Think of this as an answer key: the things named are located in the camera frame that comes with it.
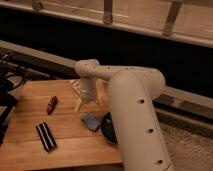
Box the red pocket knife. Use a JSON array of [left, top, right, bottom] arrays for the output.
[[47, 96, 58, 115]]

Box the metal window frame rail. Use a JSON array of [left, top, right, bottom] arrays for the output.
[[0, 0, 213, 48]]

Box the blue sponge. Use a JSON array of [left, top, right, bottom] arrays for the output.
[[81, 113, 100, 132]]

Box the black white striped block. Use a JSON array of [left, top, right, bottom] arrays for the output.
[[36, 122, 57, 153]]

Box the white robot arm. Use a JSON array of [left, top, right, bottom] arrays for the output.
[[74, 59, 175, 171]]

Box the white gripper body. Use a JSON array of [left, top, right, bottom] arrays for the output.
[[80, 77, 97, 101]]

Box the black round bowl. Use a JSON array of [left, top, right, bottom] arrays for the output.
[[101, 113, 117, 144]]

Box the wooden board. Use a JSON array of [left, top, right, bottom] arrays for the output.
[[0, 80, 121, 171]]

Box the black equipment with cables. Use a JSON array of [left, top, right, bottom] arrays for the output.
[[0, 53, 26, 146]]

